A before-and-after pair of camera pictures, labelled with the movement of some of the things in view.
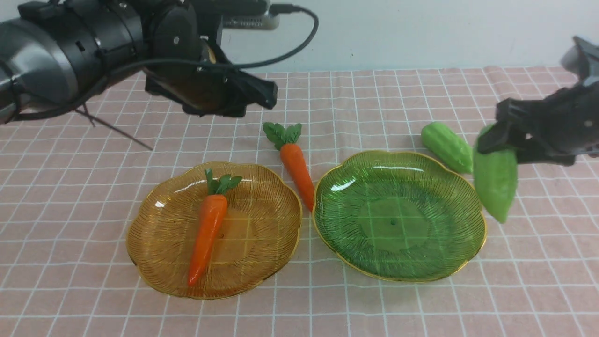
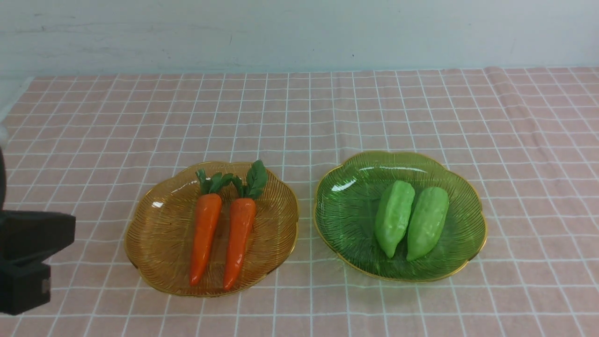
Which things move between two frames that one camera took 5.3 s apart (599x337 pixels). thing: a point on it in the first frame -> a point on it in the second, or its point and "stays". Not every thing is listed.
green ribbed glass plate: x=405 y=216 stays
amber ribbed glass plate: x=258 y=232 stays
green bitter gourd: x=496 y=175 -> x=429 y=217
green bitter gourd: x=439 y=139 -> x=393 y=211
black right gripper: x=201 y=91 -> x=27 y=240
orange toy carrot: x=294 y=158 -> x=242 y=218
